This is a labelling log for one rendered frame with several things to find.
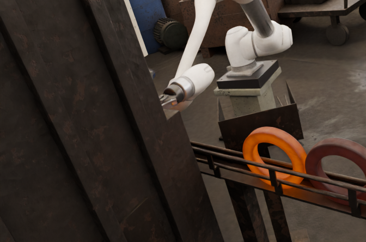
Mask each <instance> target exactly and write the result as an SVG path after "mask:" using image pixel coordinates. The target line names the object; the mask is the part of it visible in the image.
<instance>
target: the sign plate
mask: <svg viewBox="0 0 366 242"><path fill-rule="evenodd" d="M124 1H125V4H126V7H127V10H128V12H129V15H130V18H131V21H132V24H133V27H134V29H135V32H136V35H137V38H138V41H139V43H140V46H141V49H142V51H143V54H144V57H145V56H147V55H148V53H147V50H146V48H145V45H144V42H143V39H142V36H141V33H140V31H139V28H138V25H137V22H136V19H135V16H134V14H133V11H132V8H131V5H130V2H129V0H124Z"/></svg>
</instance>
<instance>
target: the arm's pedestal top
mask: <svg viewBox="0 0 366 242"><path fill-rule="evenodd" d="M281 72H282V71H281V68H280V66H279V68H278V69H277V70H276V71H275V72H274V74H273V75H272V76H271V77H270V78H269V79H268V80H267V81H266V83H265V84H264V85H263V86H262V87H261V88H258V89H218V87H217V88H216V89H215V90H214V94H215V96H261V95H262V94H263V93H264V91H266V90H267V89H268V87H269V86H270V85H271V83H272V82H273V81H274V80H275V79H276V78H277V77H278V75H279V74H280V73H281Z"/></svg>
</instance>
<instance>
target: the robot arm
mask: <svg viewBox="0 0 366 242"><path fill-rule="evenodd" d="M220 1H223V0H194V5H195V9H196V20H195V23H194V26H193V29H192V32H191V35H190V38H189V40H188V43H187V45H186V48H185V50H184V54H183V55H182V59H181V61H180V64H179V67H178V69H177V72H176V75H175V78H174V79H172V80H170V81H169V85H168V87H167V88H166V89H165V90H164V91H163V95H160V96H159V98H160V102H161V105H162V107H163V109H167V110H179V111H180V112H182V111H183V110H184V109H186V108H187V107H188V106H189V105H190V104H191V103H192V101H193V100H194V98H196V97H197V96H198V95H199V94H200V93H202V92H203V91H205V89H206V88H207V87H208V86H209V85H210V84H211V82H212V81H213V79H214V77H215V74H214V71H213V70H212V68H211V67H210V66H209V65H208V64H205V63H203V64H197V65H195V66H193V67H191V66H192V64H193V61H194V59H195V57H196V55H197V52H198V50H199V48H200V45H201V43H202V41H203V38H204V35H205V33H206V30H207V28H208V25H209V22H210V18H211V15H212V12H213V10H214V7H215V5H216V3H218V2H220ZM233 1H235V2H237V3H239V4H240V6H241V7H242V9H243V10H244V12H245V14H246V16H247V17H248V19H249V21H250V23H251V24H252V26H253V28H254V29H255V30H254V32H251V31H248V29H247V28H245V27H242V26H237V27H234V28H232V29H230V30H228V31H227V35H226V38H225V48H226V52H227V56H228V59H229V62H230V65H231V66H228V67H227V70H228V71H230V72H228V73H227V74H226V77H231V76H251V75H252V73H254V72H255V71H257V70H258V69H259V68H260V67H262V66H263V65H264V63H263V62H262V63H257V62H256V60H255V58H257V57H260V56H268V55H273V54H276V53H281V52H283V51H285V50H287V49H288V48H290V47H291V45H292V33H291V29H290V28H289V27H287V26H285V25H280V24H278V23H276V22H274V21H272V20H271V19H270V17H269V15H268V13H267V11H266V9H265V7H264V5H263V3H262V1H261V0H233Z"/></svg>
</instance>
